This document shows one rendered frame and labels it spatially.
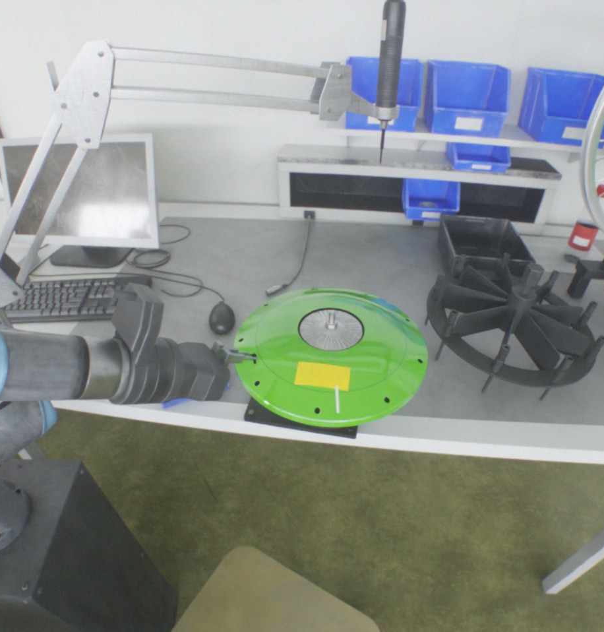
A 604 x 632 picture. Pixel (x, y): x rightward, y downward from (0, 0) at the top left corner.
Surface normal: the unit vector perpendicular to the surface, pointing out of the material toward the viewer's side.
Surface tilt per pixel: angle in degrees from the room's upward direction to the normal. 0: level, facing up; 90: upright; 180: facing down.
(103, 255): 0
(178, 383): 81
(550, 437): 0
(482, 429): 0
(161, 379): 75
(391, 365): 21
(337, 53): 90
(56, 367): 64
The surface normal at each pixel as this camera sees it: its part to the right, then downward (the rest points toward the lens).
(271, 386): -0.27, -0.52
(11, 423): 0.64, 0.33
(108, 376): 0.76, 0.11
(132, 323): -0.63, -0.11
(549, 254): 0.00, -0.78
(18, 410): 0.93, 0.05
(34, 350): 0.70, -0.51
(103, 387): 0.61, 0.54
